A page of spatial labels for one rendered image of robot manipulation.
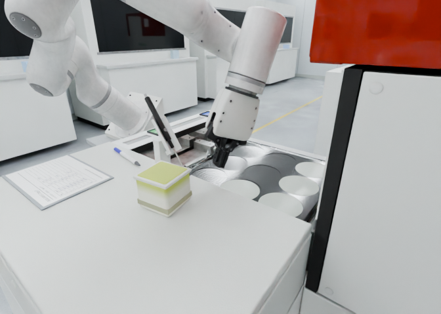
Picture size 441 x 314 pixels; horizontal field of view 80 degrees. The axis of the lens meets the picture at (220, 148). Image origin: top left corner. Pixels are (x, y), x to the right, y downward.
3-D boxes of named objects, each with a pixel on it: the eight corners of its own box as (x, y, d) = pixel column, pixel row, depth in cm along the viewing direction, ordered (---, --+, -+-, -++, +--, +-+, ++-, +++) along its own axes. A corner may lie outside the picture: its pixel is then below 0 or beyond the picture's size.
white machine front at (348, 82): (384, 151, 108) (413, 46, 92) (315, 293, 49) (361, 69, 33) (376, 149, 110) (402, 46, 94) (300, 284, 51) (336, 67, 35)
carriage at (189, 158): (231, 150, 101) (231, 143, 100) (156, 191, 75) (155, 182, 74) (214, 145, 106) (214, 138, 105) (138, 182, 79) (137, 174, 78)
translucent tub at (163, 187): (193, 198, 52) (191, 168, 49) (168, 220, 46) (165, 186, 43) (163, 188, 55) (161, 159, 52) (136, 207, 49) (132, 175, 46)
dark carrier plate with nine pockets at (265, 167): (342, 169, 78) (342, 167, 78) (294, 233, 53) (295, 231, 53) (243, 142, 97) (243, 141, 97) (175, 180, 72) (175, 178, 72)
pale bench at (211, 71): (260, 90, 651) (266, -3, 571) (214, 103, 520) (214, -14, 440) (225, 85, 711) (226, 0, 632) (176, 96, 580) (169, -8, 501)
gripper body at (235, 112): (252, 90, 62) (237, 134, 65) (215, 78, 57) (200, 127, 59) (272, 96, 56) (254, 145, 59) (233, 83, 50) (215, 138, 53)
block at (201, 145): (216, 151, 94) (216, 143, 93) (210, 154, 91) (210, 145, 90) (199, 145, 98) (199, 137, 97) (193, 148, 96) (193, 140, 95)
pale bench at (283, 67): (296, 78, 811) (304, 5, 731) (268, 87, 680) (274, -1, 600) (265, 76, 871) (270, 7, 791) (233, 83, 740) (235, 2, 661)
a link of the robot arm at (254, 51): (224, 71, 59) (232, 71, 51) (242, 9, 56) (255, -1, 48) (257, 82, 62) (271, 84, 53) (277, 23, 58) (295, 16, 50)
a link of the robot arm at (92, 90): (83, 108, 105) (20, 68, 86) (103, 70, 110) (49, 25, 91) (102, 108, 98) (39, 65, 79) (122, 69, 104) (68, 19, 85)
